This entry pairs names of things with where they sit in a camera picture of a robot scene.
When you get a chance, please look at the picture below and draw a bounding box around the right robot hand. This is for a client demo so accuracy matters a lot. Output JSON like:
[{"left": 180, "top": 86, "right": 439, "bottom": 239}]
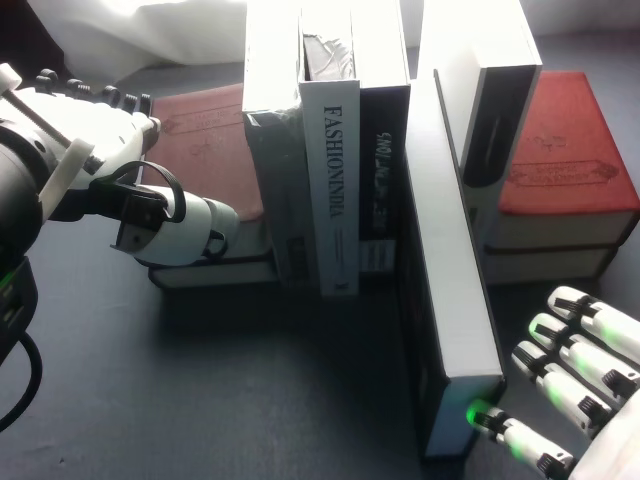
[{"left": 464, "top": 285, "right": 640, "bottom": 480}]

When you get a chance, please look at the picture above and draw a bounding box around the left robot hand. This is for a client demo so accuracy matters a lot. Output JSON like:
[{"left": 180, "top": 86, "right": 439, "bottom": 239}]
[{"left": 0, "top": 67, "right": 240, "bottom": 265}]

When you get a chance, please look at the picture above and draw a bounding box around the black LET IT BE book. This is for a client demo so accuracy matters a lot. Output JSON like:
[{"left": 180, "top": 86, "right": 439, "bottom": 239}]
[{"left": 394, "top": 68, "right": 507, "bottom": 462}]

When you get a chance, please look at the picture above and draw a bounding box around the red embossed cover book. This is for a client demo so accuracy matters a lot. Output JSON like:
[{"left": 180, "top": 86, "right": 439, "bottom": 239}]
[
  {"left": 142, "top": 82, "right": 275, "bottom": 262},
  {"left": 483, "top": 69, "right": 640, "bottom": 250}
]

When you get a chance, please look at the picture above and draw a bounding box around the grey foil wrapped book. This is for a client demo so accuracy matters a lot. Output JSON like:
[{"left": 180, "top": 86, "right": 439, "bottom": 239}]
[{"left": 242, "top": 0, "right": 322, "bottom": 291}]

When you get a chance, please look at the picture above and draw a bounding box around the white FASHIONINDIA book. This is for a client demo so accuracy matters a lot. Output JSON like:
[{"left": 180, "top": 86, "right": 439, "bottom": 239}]
[{"left": 298, "top": 0, "right": 362, "bottom": 298}]

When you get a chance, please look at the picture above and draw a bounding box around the black book white lettering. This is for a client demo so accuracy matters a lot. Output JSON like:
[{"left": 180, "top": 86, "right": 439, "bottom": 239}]
[{"left": 349, "top": 0, "right": 414, "bottom": 291}]

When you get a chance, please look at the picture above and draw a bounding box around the white book black stripe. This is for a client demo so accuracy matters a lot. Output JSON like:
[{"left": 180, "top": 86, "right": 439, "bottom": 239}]
[{"left": 418, "top": 0, "right": 545, "bottom": 287}]

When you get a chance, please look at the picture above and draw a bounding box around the white cloth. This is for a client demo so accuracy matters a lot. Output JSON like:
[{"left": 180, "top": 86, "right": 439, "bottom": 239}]
[{"left": 24, "top": 0, "right": 640, "bottom": 89}]

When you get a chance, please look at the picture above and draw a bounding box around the grey table cloth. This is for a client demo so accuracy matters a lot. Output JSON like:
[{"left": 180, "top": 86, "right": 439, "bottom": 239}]
[{"left": 0, "top": 64, "right": 640, "bottom": 480}]

